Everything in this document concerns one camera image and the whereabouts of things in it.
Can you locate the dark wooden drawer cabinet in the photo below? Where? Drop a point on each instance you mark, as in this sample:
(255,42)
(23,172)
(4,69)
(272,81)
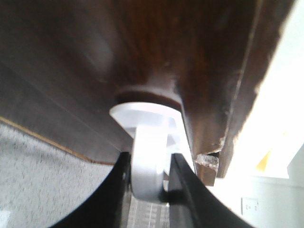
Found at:
(30,101)

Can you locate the wooden drawer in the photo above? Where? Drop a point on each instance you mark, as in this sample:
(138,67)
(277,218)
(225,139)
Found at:
(184,53)

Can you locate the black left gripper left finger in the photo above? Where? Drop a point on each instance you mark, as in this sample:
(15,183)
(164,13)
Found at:
(109,204)

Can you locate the white wall socket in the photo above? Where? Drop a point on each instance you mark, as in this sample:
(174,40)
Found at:
(249,206)

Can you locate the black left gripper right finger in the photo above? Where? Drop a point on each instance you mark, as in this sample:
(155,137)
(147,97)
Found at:
(192,205)

